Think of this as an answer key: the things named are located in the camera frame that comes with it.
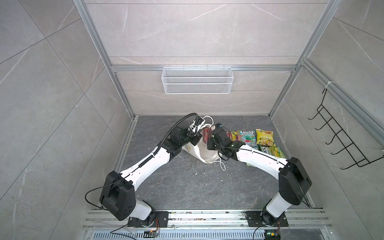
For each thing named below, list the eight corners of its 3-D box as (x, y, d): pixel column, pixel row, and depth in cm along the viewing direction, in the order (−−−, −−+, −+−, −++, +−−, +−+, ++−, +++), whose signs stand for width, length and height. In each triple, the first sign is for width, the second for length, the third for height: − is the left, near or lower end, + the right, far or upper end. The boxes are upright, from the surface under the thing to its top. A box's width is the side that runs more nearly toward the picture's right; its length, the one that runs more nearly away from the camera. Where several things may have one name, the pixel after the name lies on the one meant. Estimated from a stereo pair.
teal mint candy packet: (241, 147, 104) (243, 144, 100) (238, 133, 112) (239, 130, 108) (257, 147, 104) (259, 144, 100) (253, 133, 112) (255, 130, 108)
